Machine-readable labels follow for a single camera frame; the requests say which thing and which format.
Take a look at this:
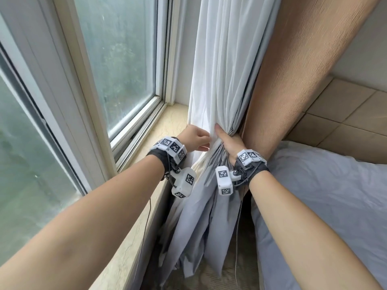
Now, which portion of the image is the wide window glass pane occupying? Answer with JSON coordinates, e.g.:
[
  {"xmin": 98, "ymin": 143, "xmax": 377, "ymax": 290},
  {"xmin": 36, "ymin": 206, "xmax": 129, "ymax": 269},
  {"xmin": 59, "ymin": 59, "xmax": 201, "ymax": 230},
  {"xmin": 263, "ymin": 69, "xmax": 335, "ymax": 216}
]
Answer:
[{"xmin": 0, "ymin": 56, "xmax": 83, "ymax": 266}]

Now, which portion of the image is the brown curtain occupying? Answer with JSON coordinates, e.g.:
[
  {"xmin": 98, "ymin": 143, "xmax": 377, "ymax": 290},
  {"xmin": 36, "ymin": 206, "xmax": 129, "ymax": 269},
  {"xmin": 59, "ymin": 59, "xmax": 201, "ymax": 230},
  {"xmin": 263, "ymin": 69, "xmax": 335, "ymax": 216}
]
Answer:
[{"xmin": 241, "ymin": 0, "xmax": 383, "ymax": 162}]

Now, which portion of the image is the black wrist strap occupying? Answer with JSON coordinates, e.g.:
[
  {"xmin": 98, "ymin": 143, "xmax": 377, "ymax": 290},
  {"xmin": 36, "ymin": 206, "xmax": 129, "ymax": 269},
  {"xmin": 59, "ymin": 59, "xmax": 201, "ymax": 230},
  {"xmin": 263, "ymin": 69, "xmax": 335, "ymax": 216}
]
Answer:
[
  {"xmin": 234, "ymin": 161, "xmax": 270, "ymax": 187},
  {"xmin": 147, "ymin": 147, "xmax": 182, "ymax": 180}
]

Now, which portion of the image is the grey bed sheet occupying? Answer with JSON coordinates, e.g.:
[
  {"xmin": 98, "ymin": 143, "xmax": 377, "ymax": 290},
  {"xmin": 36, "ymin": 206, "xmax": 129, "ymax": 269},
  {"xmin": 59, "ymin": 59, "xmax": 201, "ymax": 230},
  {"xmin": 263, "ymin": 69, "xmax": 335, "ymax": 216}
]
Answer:
[{"xmin": 251, "ymin": 141, "xmax": 387, "ymax": 290}]

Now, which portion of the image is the person's left forearm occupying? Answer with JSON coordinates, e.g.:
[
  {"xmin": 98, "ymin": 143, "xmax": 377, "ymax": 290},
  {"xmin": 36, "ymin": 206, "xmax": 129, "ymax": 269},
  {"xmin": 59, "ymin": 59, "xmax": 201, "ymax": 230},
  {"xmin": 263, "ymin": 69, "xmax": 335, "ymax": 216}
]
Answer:
[{"xmin": 0, "ymin": 154, "xmax": 165, "ymax": 290}]

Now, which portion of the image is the person's right hand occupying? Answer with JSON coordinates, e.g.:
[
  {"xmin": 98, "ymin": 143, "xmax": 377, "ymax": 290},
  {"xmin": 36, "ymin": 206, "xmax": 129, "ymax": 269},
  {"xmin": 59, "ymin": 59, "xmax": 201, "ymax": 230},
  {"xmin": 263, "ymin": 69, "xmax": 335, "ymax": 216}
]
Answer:
[{"xmin": 215, "ymin": 123, "xmax": 247, "ymax": 165}]

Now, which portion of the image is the grey curtain lining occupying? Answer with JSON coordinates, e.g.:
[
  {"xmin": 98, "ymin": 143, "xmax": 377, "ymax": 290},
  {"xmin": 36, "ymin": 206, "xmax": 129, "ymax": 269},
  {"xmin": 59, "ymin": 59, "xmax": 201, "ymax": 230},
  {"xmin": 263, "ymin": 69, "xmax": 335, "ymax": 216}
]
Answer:
[{"xmin": 157, "ymin": 142, "xmax": 253, "ymax": 289}]

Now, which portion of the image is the person's left hand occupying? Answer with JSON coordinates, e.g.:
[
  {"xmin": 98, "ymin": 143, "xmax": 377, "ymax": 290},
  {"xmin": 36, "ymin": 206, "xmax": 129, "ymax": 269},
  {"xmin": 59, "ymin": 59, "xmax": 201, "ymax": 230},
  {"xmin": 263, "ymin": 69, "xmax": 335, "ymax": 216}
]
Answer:
[{"xmin": 177, "ymin": 125, "xmax": 211, "ymax": 154}]

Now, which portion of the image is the white window frame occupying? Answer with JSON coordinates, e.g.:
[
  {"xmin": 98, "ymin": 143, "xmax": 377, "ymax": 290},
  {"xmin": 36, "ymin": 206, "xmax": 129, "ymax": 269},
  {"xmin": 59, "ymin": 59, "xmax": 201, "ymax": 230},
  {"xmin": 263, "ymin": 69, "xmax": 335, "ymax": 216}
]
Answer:
[{"xmin": 0, "ymin": 0, "xmax": 179, "ymax": 194}]

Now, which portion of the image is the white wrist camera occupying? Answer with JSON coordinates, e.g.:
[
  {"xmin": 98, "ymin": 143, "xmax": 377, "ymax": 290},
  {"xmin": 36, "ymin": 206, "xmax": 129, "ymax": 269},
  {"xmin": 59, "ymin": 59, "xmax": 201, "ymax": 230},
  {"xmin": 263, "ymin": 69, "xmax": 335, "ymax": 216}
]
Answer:
[
  {"xmin": 215, "ymin": 166, "xmax": 242, "ymax": 196},
  {"xmin": 171, "ymin": 167, "xmax": 197, "ymax": 199}
]

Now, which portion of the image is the white marker wrist tracker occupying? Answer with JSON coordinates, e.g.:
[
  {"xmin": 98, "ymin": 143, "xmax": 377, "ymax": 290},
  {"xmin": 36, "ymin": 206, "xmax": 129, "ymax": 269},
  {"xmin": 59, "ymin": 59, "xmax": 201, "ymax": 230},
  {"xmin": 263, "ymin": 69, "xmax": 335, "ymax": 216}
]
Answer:
[
  {"xmin": 235, "ymin": 149, "xmax": 268, "ymax": 170},
  {"xmin": 152, "ymin": 136, "xmax": 187, "ymax": 163}
]

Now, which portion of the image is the thin black cable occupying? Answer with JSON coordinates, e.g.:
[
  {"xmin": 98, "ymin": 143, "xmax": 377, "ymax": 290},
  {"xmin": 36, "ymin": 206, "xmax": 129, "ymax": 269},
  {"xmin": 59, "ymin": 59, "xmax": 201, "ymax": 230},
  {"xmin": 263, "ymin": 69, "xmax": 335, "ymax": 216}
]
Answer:
[
  {"xmin": 233, "ymin": 182, "xmax": 244, "ymax": 290},
  {"xmin": 141, "ymin": 197, "xmax": 152, "ymax": 242}
]

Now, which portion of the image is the person's right forearm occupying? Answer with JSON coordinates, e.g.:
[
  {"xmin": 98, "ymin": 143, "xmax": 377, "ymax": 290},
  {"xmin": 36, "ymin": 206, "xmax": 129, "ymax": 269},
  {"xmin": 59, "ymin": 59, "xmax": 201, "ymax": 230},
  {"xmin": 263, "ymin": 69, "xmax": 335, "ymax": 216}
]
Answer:
[{"xmin": 248, "ymin": 170, "xmax": 382, "ymax": 290}]

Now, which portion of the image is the white sheer curtain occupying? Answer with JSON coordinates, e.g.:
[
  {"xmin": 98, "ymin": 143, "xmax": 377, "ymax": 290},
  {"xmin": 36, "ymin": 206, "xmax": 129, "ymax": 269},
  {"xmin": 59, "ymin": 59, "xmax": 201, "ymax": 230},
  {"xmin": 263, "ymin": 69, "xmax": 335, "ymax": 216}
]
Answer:
[{"xmin": 163, "ymin": 0, "xmax": 285, "ymax": 227}]

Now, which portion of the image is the narrow window glass pane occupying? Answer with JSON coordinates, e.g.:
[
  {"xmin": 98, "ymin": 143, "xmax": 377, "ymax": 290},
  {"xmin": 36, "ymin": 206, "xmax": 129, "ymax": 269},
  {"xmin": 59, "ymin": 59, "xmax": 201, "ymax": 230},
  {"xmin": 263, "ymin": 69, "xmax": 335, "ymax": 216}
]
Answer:
[{"xmin": 73, "ymin": 0, "xmax": 158, "ymax": 134}]

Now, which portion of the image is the beige marble window sill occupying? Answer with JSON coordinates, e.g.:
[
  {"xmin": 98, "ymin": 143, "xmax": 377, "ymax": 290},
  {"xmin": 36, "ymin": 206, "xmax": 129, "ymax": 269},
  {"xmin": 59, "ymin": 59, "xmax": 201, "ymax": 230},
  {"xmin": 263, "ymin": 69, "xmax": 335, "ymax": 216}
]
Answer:
[{"xmin": 116, "ymin": 103, "xmax": 195, "ymax": 290}]

